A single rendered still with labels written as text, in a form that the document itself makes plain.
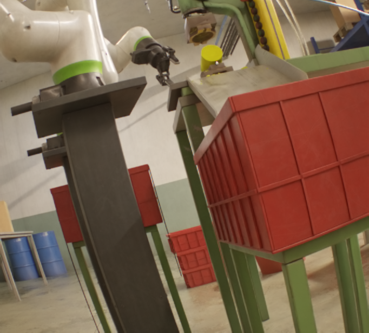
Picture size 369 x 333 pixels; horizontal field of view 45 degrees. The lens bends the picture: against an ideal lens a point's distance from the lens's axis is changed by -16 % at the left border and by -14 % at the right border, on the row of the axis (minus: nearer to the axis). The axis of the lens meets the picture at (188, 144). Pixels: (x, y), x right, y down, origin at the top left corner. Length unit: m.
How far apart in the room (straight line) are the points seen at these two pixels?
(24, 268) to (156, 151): 3.76
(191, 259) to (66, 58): 3.06
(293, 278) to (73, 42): 0.73
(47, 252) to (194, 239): 5.40
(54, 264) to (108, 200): 8.06
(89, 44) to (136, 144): 8.80
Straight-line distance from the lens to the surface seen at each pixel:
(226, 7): 1.73
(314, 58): 1.43
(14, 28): 1.06
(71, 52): 1.12
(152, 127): 9.95
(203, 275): 4.03
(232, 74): 1.49
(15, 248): 9.25
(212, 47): 1.63
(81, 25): 1.15
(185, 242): 4.00
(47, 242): 9.08
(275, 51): 1.62
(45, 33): 1.08
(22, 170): 10.22
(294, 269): 0.70
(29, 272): 9.27
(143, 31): 1.98
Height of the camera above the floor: 0.63
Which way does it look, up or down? 7 degrees up
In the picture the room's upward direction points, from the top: 16 degrees counter-clockwise
